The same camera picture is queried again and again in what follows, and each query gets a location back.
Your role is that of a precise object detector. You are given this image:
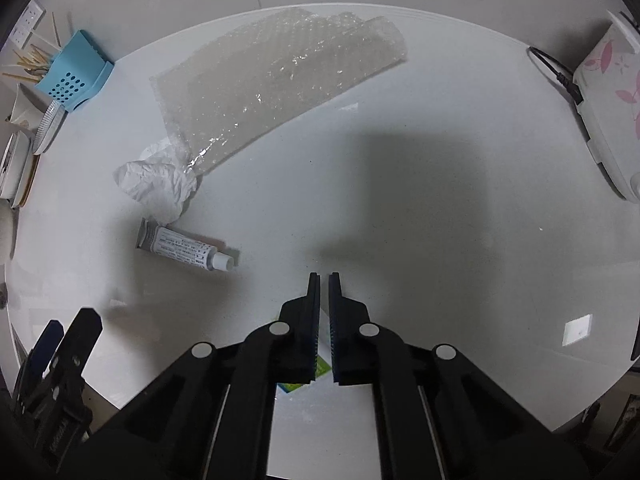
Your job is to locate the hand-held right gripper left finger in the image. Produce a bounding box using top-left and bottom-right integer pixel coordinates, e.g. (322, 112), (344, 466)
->
(65, 272), (322, 480)

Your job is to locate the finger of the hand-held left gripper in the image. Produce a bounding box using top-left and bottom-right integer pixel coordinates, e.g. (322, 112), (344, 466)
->
(42, 307), (104, 411)
(15, 319), (65, 401)

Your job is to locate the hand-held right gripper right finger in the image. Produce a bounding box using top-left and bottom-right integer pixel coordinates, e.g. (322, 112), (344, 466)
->
(327, 272), (591, 480)

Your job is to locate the green and white packet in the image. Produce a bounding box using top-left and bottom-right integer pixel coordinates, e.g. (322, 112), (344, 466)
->
(275, 305), (335, 396)

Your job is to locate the white ointment tube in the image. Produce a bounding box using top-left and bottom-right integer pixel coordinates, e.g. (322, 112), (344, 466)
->
(136, 217), (236, 273)

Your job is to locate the white tissue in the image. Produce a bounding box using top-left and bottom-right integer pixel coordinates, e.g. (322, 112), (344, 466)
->
(112, 137), (198, 226)

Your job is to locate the clear bubble wrap sheet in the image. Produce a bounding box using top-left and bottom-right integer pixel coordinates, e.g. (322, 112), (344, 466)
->
(149, 7), (408, 177)

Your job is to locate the round wooden trivet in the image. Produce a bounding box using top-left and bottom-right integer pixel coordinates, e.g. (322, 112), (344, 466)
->
(19, 152), (39, 208)

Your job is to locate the stack of white bowls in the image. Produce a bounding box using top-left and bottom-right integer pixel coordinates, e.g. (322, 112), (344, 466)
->
(0, 130), (32, 201)

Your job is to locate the blue patterned plate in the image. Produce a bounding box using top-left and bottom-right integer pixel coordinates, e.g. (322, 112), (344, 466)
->
(32, 100), (68, 156)

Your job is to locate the blue plastic utensil holder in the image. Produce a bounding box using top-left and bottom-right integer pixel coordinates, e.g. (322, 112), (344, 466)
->
(34, 30), (116, 113)

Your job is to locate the bundle of wooden chopsticks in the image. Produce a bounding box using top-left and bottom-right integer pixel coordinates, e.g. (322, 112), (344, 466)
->
(0, 10), (63, 83)

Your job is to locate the white floral rice cooker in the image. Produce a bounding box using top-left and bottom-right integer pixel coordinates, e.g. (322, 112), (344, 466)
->
(572, 10), (640, 203)

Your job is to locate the white wall socket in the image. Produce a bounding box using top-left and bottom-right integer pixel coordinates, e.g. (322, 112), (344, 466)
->
(9, 20), (33, 47)
(22, 2), (47, 28)

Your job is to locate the black power cable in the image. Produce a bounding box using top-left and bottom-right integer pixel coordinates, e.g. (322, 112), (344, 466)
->
(527, 46), (583, 106)

